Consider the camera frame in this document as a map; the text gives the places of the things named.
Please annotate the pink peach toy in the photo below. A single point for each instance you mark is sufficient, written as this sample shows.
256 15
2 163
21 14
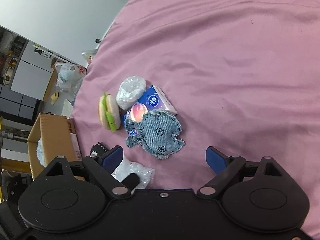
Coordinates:
137 112

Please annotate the cream towel on floor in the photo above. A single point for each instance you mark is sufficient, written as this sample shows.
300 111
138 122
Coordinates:
67 109

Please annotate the plush hamburger toy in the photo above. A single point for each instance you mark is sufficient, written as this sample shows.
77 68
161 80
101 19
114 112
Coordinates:
108 111

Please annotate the clear bubble wrap bag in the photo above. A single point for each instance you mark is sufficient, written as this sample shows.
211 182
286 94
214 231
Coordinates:
127 167

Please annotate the small clear plastic bag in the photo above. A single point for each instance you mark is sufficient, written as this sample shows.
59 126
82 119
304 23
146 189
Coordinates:
88 55

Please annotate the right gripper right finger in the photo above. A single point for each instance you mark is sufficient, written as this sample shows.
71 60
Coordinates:
216 160

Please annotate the fluffy light blue plush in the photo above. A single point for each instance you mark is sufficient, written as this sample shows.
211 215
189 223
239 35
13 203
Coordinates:
40 153

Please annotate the white kitchen cabinet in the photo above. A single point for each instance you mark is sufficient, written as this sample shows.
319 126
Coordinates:
33 72

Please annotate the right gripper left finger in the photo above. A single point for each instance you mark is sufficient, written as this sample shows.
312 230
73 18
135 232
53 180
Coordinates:
112 159

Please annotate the large white plastic bag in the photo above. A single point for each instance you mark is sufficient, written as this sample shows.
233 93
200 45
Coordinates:
69 77

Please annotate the yellow slipper far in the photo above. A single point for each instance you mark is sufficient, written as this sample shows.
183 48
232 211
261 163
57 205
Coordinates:
54 97

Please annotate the pink bed sheet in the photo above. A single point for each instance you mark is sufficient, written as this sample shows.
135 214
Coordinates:
243 76

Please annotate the blue tissue pack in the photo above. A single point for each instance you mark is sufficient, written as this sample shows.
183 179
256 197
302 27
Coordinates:
154 99

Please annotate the black white small pouch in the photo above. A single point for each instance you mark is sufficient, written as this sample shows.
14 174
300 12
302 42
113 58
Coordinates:
99 149

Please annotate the brown cardboard box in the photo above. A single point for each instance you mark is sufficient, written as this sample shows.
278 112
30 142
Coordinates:
58 137

